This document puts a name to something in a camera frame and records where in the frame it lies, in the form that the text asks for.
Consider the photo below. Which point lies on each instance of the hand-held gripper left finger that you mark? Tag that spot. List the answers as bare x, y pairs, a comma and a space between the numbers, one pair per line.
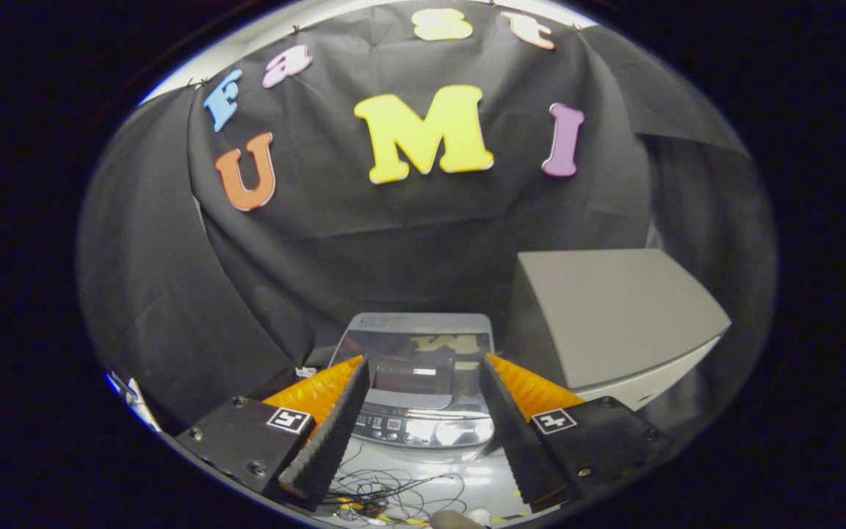
335, 433

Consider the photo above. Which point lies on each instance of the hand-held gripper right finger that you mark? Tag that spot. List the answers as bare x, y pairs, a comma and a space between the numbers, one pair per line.
507, 433

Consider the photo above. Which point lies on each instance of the grey washing machine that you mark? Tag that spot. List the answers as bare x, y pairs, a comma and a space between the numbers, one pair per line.
423, 430

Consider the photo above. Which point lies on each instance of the grey cabinet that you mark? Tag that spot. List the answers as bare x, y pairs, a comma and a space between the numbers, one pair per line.
614, 316

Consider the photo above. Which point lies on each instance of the black backdrop cloth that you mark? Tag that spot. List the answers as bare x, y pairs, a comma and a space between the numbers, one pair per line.
364, 242

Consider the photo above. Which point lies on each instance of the cluttered white desk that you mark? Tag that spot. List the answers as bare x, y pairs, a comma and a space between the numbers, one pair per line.
136, 400

